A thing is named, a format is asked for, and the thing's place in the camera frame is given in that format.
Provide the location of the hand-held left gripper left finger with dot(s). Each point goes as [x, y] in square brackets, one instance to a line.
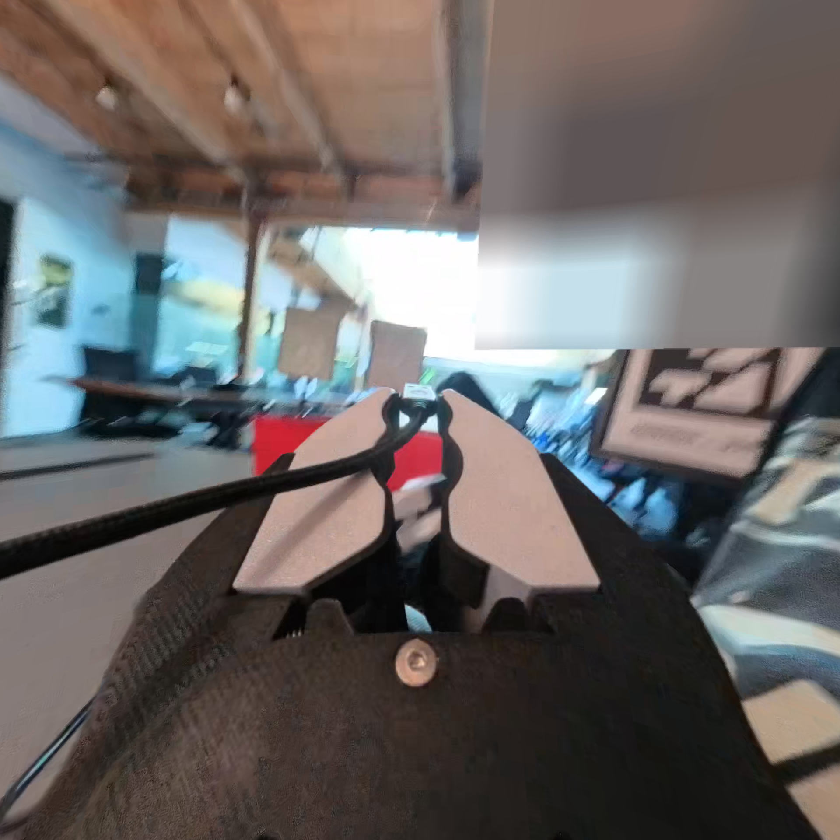
[315, 538]

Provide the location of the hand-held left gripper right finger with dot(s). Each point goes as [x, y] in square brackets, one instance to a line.
[518, 518]

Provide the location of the red plastic bin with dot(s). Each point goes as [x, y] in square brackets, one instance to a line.
[282, 446]

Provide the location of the whiteboard sign black heading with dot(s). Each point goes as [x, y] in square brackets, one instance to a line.
[310, 344]

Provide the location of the whiteboard sign green heading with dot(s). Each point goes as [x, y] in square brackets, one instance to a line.
[397, 354]

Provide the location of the wooden top office desk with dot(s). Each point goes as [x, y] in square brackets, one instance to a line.
[144, 389]

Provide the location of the wooden support pillar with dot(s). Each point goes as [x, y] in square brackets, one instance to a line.
[253, 295]

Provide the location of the glass office partition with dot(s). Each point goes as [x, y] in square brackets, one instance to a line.
[197, 315]

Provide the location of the black mesh office chair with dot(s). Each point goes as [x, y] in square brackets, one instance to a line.
[108, 367]

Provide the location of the ceiling light bulb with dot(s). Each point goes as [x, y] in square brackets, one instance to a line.
[106, 98]
[234, 98]

